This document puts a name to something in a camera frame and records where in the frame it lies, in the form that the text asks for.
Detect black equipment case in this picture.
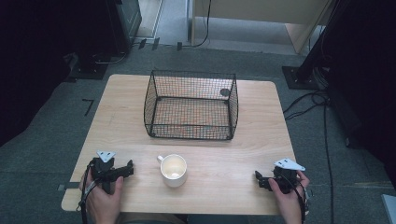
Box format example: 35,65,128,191
105,0,143,58

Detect person's left hand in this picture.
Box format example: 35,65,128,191
78,169,125,219

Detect black slanted stand pole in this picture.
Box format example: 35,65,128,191
297,0,344,82

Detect light wooden cabinet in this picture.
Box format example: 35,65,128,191
189,0,335,56

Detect black floor plate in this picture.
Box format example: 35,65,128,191
67,53,112,81

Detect hand-held gripper cable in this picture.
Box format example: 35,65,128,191
77,159,101,224
279,175,313,224

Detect left hand-held gripper cable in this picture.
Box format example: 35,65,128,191
77,159,101,224

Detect black angled tape mark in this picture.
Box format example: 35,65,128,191
81,98,95,118

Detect right hand-held gripper cable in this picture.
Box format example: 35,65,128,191
279,175,313,224

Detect pale flat object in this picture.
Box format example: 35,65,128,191
380,193,396,224

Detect dark curtain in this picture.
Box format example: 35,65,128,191
320,0,396,190
0,0,108,147

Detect grey tape on table edge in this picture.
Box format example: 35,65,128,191
57,182,81,192

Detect person's right hand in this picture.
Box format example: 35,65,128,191
267,169,311,218

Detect black stand base plate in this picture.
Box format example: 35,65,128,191
281,64,329,91

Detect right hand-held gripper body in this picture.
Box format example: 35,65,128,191
263,157,306,195

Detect white cup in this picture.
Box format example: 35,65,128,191
156,153,189,189

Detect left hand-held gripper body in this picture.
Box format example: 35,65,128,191
90,150,128,194

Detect black wire mesh basket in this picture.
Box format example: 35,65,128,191
143,69,240,141

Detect black hanging cable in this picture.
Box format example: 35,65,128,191
181,0,213,49

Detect black floor cables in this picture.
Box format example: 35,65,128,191
282,65,335,224

